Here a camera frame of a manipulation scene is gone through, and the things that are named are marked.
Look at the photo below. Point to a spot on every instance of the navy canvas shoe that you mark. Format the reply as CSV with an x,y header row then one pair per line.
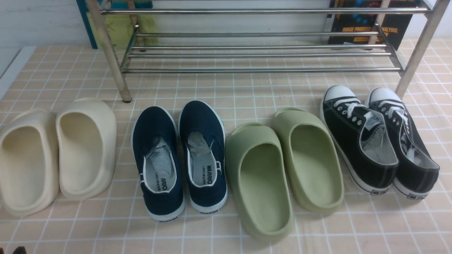
x,y
202,135
153,141

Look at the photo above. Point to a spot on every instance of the metal shoe rack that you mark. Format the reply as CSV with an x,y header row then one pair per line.
x,y
378,44

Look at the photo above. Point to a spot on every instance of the left green foam slide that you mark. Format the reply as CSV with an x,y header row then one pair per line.
x,y
255,170

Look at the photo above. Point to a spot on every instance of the green foam slide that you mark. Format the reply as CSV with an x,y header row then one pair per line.
x,y
311,160
255,170

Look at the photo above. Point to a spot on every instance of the right green foam slide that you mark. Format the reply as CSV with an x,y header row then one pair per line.
x,y
311,160

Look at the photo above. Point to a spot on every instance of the left black canvas sneaker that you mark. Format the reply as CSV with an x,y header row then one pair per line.
x,y
362,139

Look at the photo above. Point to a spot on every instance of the black canvas sneaker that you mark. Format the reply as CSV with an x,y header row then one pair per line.
x,y
362,139
417,172

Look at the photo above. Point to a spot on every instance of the right cream foam slide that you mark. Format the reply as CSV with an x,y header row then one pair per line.
x,y
87,132

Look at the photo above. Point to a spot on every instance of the cream foam slide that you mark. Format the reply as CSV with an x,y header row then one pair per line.
x,y
87,132
29,154

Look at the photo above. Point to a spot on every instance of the teal green book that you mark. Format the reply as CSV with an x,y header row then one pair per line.
x,y
119,28

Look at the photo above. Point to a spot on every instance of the black image processing book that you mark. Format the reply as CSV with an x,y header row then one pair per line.
x,y
394,26

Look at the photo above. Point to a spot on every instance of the right black canvas sneaker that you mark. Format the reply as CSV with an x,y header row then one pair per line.
x,y
417,172

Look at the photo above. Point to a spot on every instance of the left cream foam slide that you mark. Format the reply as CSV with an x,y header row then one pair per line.
x,y
29,154

